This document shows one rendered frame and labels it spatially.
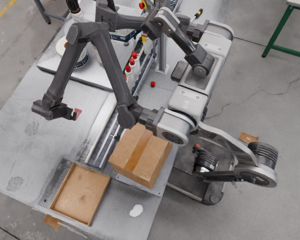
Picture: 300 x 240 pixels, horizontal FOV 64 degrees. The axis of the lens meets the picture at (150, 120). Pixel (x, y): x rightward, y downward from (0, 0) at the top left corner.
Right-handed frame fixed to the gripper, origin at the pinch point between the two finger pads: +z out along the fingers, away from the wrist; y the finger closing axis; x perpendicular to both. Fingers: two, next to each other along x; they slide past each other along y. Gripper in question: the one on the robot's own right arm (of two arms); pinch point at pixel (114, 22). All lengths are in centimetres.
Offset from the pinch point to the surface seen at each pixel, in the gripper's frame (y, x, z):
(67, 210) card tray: 115, 16, 35
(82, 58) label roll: 18.8, -22.9, 23.6
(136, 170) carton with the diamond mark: 83, 51, 6
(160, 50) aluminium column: 0.7, 32.0, 13.8
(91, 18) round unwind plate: -25, -40, 30
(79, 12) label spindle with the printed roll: -11.9, -38.0, 12.1
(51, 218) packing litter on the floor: 134, -27, 117
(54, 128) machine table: 72, -20, 35
